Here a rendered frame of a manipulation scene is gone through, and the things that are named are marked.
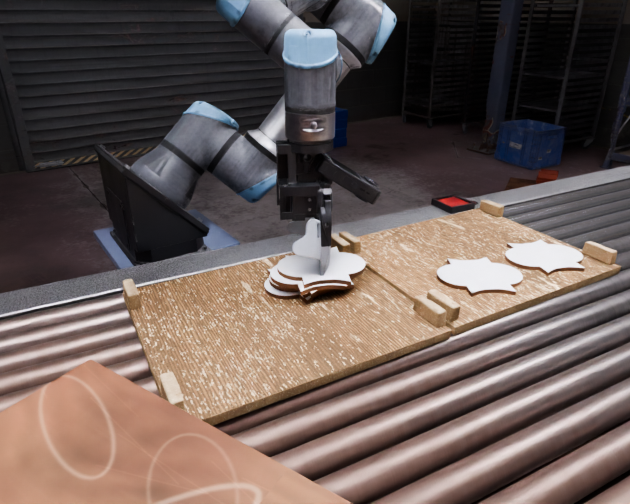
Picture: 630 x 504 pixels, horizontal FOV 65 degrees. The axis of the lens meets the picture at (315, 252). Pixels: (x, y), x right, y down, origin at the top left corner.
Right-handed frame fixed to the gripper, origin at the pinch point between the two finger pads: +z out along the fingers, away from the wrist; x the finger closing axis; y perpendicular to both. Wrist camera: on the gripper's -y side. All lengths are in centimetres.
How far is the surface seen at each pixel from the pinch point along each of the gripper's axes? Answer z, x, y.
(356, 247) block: 3.1, -10.3, -8.4
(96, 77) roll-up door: 12, -449, 146
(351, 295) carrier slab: 4.8, 4.8, -4.2
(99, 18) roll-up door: -39, -454, 136
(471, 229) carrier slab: 4.1, -18.7, -35.7
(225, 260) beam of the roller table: 6.8, -15.5, 16.9
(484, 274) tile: 3.7, 2.5, -28.5
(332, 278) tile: 0.7, 6.1, -0.7
